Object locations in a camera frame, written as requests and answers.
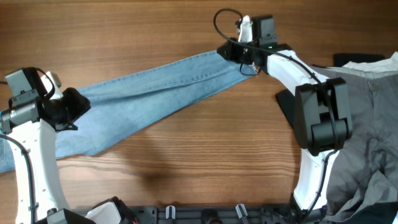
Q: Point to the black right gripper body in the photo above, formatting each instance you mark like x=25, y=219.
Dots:
x=240, y=53

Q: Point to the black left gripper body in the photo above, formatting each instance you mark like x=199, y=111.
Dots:
x=71, y=107

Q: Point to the light blue denim jeans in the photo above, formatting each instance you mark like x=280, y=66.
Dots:
x=123, y=106

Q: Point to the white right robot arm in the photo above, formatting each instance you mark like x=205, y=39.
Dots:
x=317, y=108

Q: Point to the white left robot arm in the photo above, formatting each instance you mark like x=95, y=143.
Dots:
x=30, y=127

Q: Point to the black garment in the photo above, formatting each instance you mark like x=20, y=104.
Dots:
x=285, y=98

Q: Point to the white garment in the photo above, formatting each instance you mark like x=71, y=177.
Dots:
x=376, y=63

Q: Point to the grey trousers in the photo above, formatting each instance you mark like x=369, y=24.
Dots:
x=363, y=182

